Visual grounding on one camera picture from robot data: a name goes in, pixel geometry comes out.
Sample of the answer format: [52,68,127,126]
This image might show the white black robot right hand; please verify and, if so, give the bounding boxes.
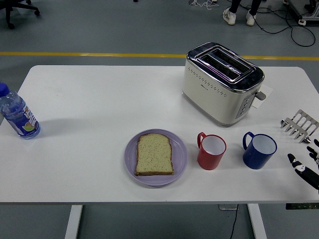
[287,138,319,192]

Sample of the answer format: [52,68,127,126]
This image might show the blue cup with handle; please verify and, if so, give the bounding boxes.
[242,131,278,170]

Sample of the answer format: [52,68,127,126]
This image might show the green desk control panel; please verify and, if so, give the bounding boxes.
[286,203,314,210]

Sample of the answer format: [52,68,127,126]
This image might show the slice of toast bread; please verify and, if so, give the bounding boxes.
[135,133,175,177]

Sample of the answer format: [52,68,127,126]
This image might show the silver metal toast rack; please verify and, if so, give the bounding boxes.
[280,109,319,144]

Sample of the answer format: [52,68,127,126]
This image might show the white table leg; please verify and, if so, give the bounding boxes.
[64,205,83,239]
[247,204,267,239]

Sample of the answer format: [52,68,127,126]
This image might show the white paper card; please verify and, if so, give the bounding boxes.
[251,84,274,109]

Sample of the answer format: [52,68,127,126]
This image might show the cream and chrome toaster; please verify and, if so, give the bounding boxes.
[181,41,267,128]

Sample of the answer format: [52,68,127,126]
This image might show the purple round plate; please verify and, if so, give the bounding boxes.
[124,128,188,187]

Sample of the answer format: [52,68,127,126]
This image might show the metal equipment cart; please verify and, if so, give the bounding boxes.
[283,0,319,26]

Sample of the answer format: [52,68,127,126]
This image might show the person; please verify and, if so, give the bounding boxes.
[222,0,263,26]

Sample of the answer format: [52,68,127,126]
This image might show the clear water bottle blue cap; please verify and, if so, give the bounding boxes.
[0,82,41,139]

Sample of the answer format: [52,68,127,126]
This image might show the black office chair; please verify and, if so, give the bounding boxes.
[0,0,40,30]

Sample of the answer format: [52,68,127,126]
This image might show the thin black hanging cable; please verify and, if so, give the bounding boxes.
[229,204,239,239]

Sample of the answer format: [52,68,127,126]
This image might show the red cup with handle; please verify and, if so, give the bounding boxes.
[197,131,227,171]

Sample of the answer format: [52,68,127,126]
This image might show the black floor cable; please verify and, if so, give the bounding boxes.
[254,6,316,47]

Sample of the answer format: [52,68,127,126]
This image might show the white floor cables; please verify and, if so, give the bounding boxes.
[188,0,219,10]

